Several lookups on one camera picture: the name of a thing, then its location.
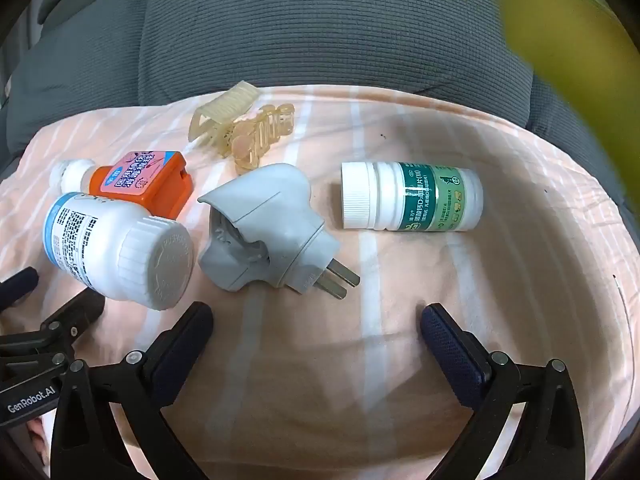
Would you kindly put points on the peach striped blanket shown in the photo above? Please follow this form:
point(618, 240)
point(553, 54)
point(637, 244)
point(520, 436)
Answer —
point(350, 385)

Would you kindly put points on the grey sofa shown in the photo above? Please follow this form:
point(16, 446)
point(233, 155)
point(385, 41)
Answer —
point(300, 25)

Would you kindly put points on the blurred green plant leaf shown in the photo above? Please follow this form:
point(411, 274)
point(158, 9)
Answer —
point(560, 35)

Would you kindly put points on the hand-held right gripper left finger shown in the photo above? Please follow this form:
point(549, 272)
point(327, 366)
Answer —
point(186, 340)

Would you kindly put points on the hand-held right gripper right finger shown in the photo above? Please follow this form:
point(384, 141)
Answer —
point(450, 350)

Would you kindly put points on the white bottle blue label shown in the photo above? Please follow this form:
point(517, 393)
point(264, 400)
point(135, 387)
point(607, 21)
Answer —
point(100, 245)

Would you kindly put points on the orange bottle pink label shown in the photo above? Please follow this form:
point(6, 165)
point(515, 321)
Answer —
point(150, 185)

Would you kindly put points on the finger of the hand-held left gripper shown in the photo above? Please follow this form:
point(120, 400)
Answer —
point(82, 310)
point(20, 282)

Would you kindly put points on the grey plug-in adapter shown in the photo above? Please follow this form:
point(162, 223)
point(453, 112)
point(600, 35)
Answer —
point(270, 220)

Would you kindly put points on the white bottle green label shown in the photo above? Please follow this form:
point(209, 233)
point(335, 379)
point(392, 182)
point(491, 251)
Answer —
point(390, 195)

